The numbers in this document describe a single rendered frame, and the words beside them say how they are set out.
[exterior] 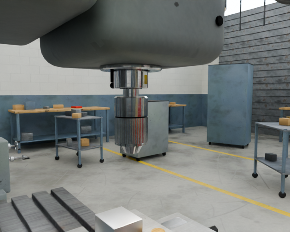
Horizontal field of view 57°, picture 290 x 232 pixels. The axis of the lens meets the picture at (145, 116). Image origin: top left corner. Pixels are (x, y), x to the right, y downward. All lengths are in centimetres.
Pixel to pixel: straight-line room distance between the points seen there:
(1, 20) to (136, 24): 12
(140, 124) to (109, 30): 15
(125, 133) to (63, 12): 18
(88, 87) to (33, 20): 723
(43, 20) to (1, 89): 662
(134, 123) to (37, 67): 674
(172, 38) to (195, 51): 4
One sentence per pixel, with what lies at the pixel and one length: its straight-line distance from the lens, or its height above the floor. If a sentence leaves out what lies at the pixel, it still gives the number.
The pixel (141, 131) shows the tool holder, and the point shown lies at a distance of 36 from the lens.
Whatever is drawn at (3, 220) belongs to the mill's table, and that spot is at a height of 93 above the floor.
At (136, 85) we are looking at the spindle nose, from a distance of 35.
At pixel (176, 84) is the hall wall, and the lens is 934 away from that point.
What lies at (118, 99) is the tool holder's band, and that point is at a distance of 36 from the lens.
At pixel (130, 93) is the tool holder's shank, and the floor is 127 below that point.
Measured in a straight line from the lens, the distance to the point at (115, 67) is 34.
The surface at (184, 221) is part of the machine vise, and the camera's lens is 61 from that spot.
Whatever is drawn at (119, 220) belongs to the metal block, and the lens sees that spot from 44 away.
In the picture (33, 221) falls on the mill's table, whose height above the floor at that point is 93.
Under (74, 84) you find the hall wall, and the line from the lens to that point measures 735.
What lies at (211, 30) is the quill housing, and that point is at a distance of 34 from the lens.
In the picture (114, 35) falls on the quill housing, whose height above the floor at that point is 133.
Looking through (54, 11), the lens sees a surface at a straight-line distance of 24.
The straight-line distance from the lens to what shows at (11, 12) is 26.
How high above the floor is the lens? 128
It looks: 5 degrees down
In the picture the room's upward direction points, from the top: straight up
